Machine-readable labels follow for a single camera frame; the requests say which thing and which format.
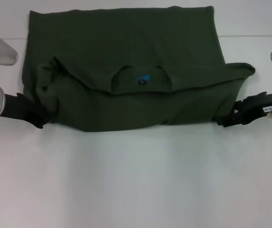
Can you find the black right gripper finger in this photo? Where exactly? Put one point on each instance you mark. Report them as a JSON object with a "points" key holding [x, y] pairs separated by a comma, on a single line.
{"points": [[225, 120]]}

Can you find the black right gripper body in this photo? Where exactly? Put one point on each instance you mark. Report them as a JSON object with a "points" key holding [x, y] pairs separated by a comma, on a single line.
{"points": [[252, 110]]}

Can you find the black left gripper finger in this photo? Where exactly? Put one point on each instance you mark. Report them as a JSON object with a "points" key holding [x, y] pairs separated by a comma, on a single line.
{"points": [[45, 121]]}

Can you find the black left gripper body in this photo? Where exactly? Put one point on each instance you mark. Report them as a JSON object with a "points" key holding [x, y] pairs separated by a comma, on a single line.
{"points": [[19, 108]]}

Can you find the dark green t-shirt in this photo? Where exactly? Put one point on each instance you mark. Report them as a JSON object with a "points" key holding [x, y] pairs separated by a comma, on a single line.
{"points": [[126, 47]]}

